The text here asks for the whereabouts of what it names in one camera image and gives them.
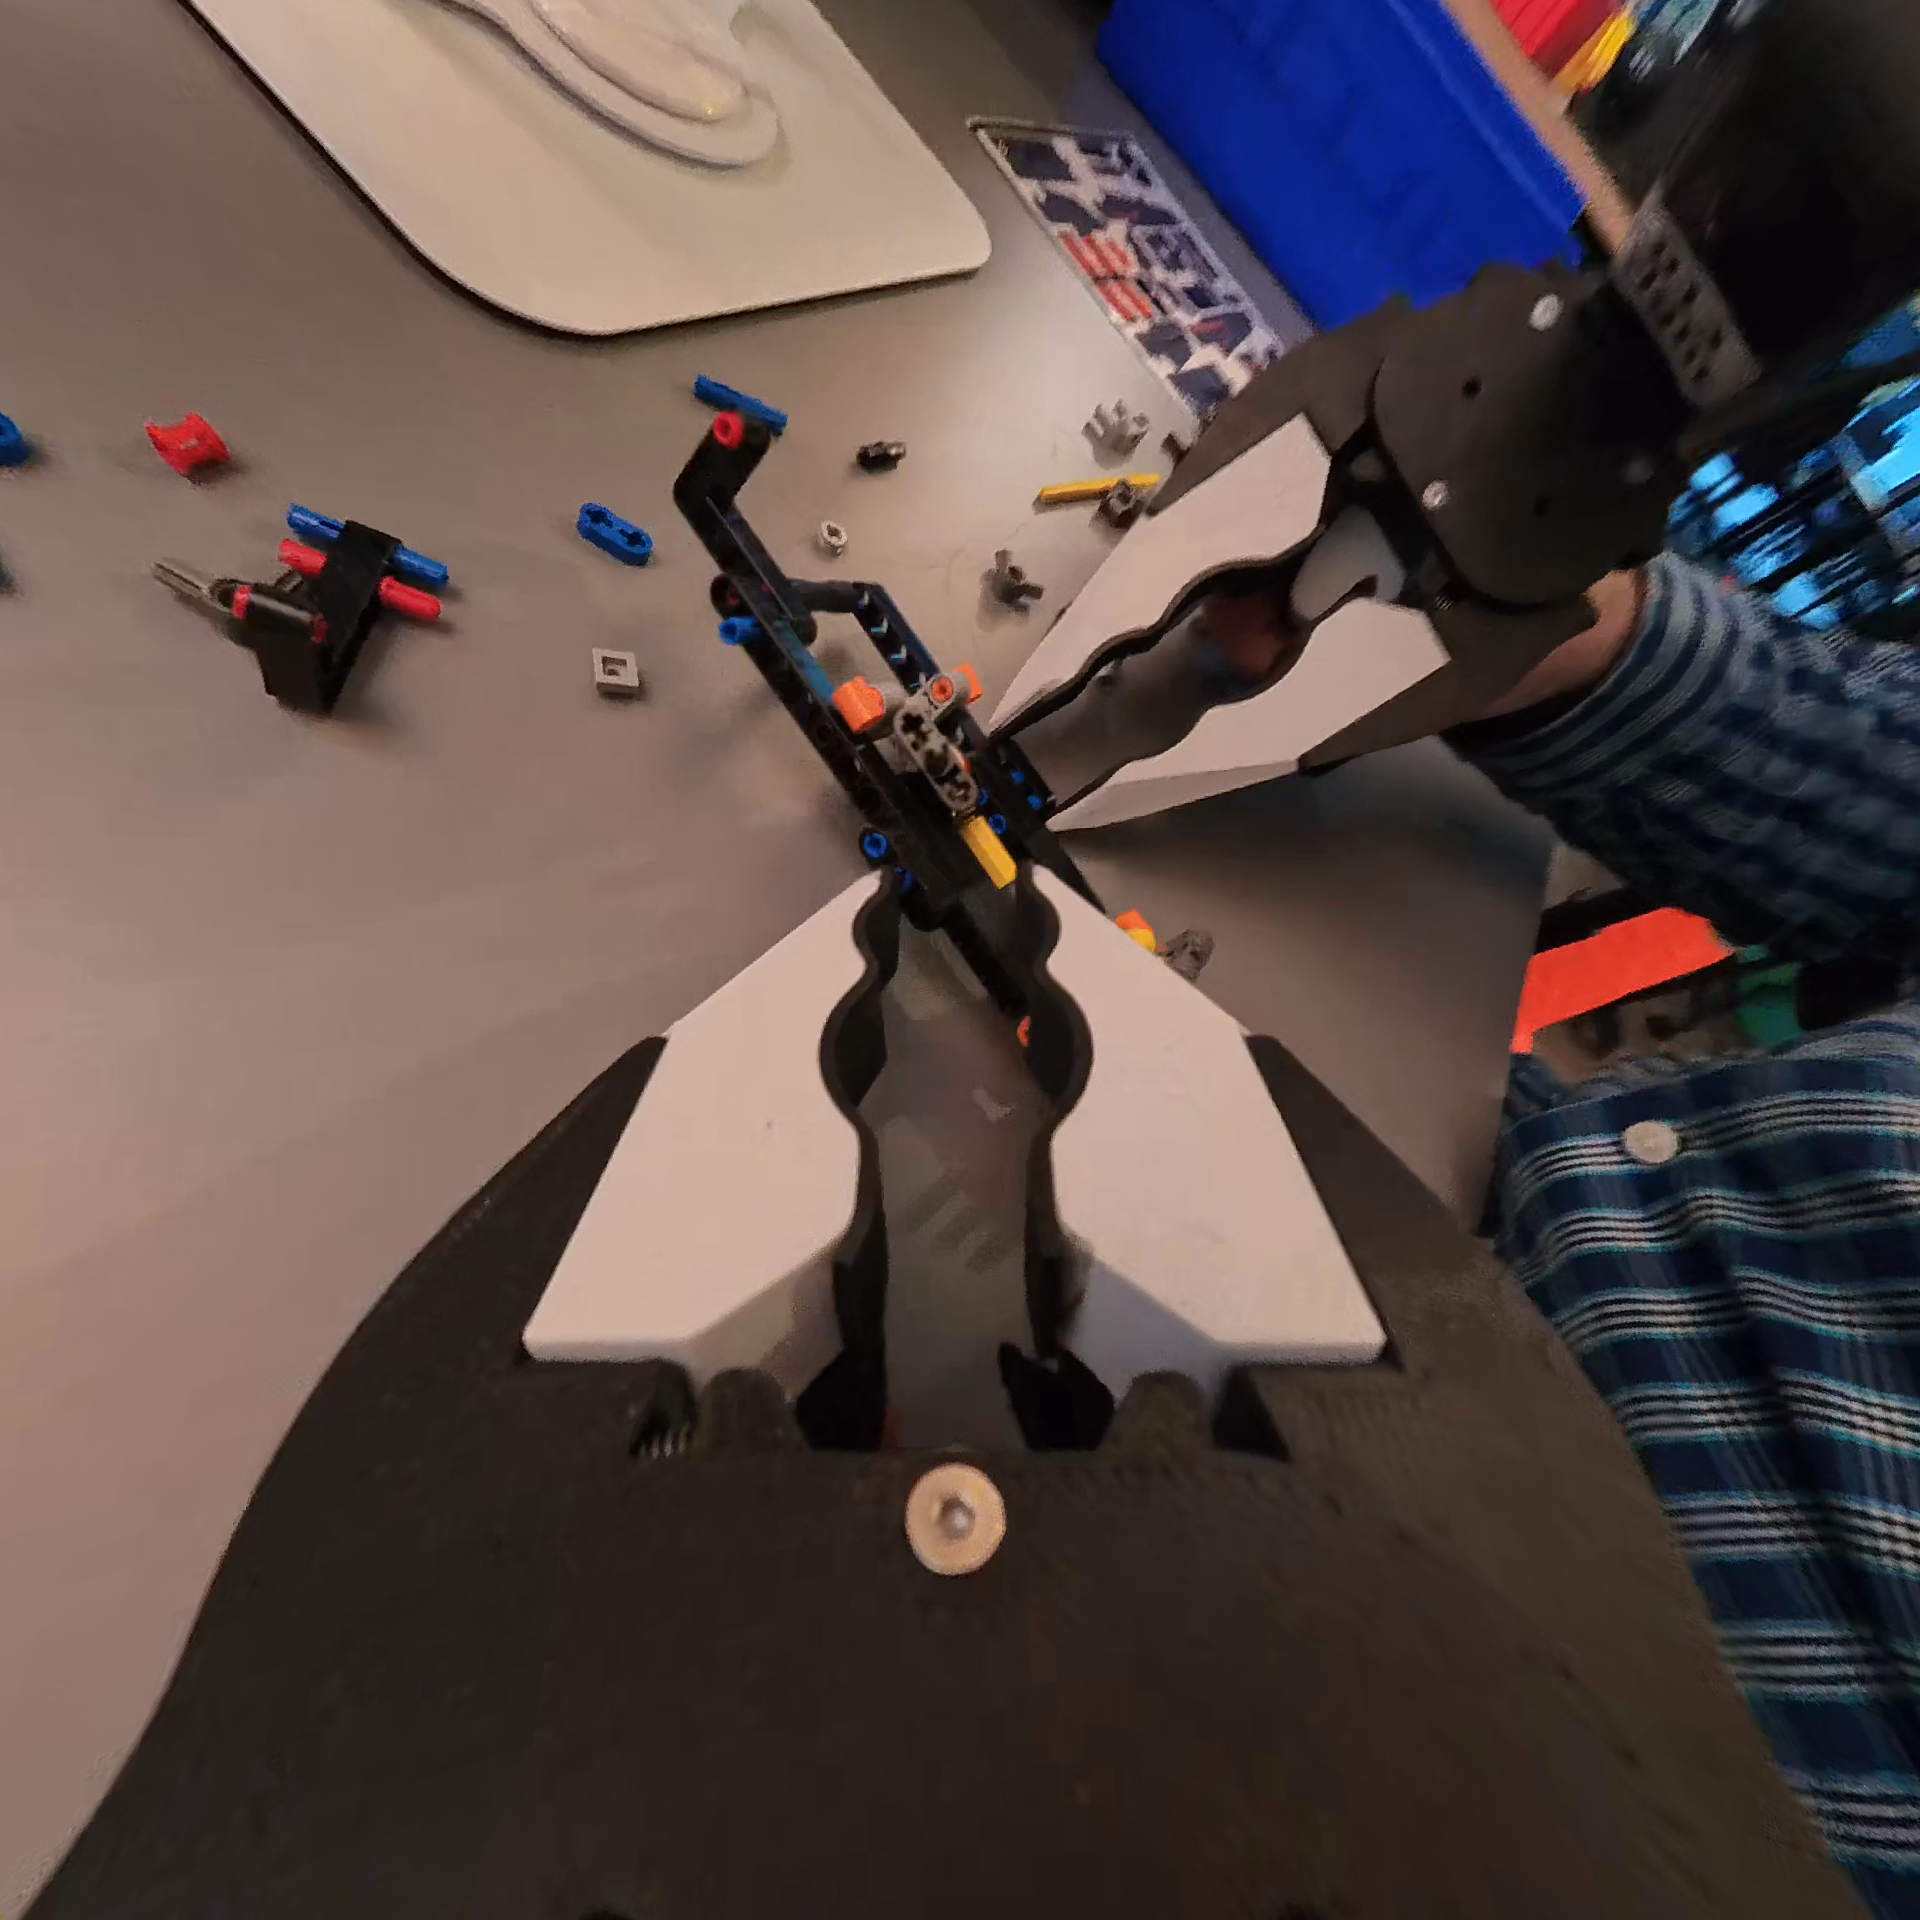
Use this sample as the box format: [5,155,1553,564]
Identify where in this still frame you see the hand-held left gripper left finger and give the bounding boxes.
[521,866,907,1423]

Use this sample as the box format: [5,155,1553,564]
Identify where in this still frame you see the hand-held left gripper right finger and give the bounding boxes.
[1020,866,1388,1413]

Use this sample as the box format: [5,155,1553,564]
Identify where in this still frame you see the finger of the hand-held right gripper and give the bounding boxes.
[1050,503,1452,841]
[991,304,1407,740]

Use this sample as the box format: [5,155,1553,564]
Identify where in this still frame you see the lego vehicle chassis assembly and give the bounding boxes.
[672,412,1217,1058]

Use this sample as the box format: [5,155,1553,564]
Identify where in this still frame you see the person's right forearm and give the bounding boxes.
[1448,552,1920,972]

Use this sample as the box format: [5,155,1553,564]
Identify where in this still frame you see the lego sticker sheet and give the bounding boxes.
[964,115,1297,415]

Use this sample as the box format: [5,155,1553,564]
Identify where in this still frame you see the black angled lego subassembly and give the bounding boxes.
[153,503,454,720]

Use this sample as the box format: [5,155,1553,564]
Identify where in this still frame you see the person's right hand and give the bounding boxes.
[1487,571,1654,720]

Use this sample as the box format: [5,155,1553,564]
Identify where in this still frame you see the blue storage bin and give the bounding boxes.
[1090,0,1595,331]

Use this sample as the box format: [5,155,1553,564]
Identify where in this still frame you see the orange object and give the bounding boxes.
[1509,903,1734,1058]

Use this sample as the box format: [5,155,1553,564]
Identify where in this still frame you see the blue plaid shirt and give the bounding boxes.
[1487,1009,1920,1920]

